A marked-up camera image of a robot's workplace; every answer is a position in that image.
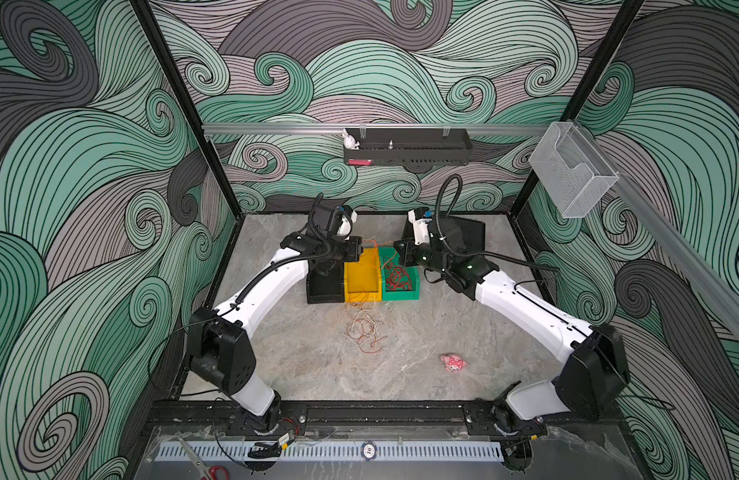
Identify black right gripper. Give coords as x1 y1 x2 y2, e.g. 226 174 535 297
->
393 235 455 277

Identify white cable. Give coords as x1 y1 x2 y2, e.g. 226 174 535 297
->
350 308 385 343

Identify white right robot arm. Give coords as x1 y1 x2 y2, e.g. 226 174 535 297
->
393 240 629 421

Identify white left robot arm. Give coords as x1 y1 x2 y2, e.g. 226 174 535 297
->
187 232 363 420

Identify green plastic bin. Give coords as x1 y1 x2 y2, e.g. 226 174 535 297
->
379 246 421 302

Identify yellow plastic bin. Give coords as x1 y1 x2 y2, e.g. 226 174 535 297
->
344 248 383 303

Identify black plastic bin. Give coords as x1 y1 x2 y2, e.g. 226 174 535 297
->
306 265 346 305

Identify black ribbed carrying case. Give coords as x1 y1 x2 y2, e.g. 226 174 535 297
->
401 209 485 253

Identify small white figurine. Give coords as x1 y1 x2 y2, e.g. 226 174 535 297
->
342 129 361 150

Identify pink crumpled object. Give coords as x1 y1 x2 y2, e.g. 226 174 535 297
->
439 353 467 373

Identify red cable in green bin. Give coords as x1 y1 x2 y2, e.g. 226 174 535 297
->
383 263 413 293

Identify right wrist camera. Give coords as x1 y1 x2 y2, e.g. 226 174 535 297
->
407 207 433 246

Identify black wall shelf tray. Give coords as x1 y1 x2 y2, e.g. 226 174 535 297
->
343 129 473 169

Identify aluminium wall rail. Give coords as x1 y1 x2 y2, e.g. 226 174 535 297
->
202 122 549 136

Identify black corner frame post right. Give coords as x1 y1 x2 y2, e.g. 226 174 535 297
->
509 1 643 220

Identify black corner frame post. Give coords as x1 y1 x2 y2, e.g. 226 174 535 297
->
509 1 643 220
130 0 244 221

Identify clear acrylic wall holder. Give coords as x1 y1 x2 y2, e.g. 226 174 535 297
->
529 121 619 219

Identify white slotted cable duct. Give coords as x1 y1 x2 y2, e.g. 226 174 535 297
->
188 440 503 464

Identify red handled scissors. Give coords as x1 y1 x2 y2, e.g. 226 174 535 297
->
178 438 231 480

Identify black corner frame post left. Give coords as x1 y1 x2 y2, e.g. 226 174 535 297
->
130 0 244 221

